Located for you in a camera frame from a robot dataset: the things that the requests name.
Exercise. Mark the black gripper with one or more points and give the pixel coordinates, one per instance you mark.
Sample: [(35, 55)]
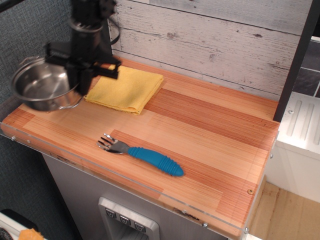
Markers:
[(84, 56)]

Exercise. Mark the stainless steel pot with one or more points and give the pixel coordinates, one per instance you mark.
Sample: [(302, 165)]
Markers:
[(44, 86)]

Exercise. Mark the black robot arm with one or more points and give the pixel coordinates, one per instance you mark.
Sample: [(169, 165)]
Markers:
[(87, 13)]

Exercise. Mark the folded yellow cloth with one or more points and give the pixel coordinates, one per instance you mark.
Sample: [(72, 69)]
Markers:
[(129, 93)]

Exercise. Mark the grey toy fridge cabinet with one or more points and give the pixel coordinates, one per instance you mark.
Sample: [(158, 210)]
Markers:
[(82, 189)]

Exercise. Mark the clear acrylic edge guard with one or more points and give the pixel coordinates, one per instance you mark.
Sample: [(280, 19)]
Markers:
[(205, 193)]

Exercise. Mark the silver dispenser button panel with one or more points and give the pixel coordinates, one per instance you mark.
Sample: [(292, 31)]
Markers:
[(122, 223)]

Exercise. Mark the black and orange object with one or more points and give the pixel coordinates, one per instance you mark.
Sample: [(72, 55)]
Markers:
[(14, 226)]

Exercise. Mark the white toy sink unit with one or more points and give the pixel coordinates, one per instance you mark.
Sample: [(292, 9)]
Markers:
[(294, 161)]

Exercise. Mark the dark grey left post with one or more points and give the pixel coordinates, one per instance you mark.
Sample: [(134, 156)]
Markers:
[(106, 9)]

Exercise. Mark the dark grey post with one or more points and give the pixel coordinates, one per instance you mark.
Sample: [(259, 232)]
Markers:
[(307, 33), (106, 9)]

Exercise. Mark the blue handled metal fork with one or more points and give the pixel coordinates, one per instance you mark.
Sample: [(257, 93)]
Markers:
[(158, 160)]

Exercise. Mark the dark grey right post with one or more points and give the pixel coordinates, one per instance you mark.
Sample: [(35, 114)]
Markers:
[(307, 33)]

